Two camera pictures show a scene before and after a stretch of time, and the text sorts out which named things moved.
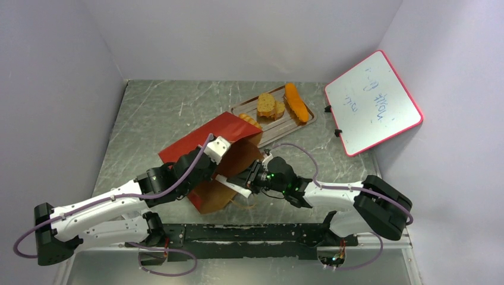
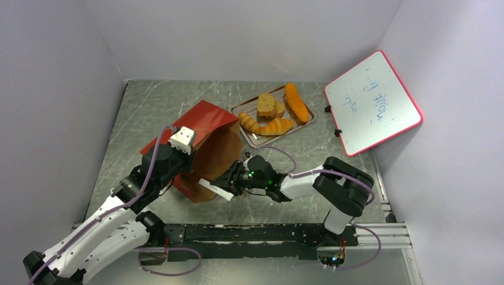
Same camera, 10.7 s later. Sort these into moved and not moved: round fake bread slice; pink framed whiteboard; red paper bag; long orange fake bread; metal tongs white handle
Moved: red paper bag; metal tongs white handle
Not moved: long orange fake bread; pink framed whiteboard; round fake bread slice
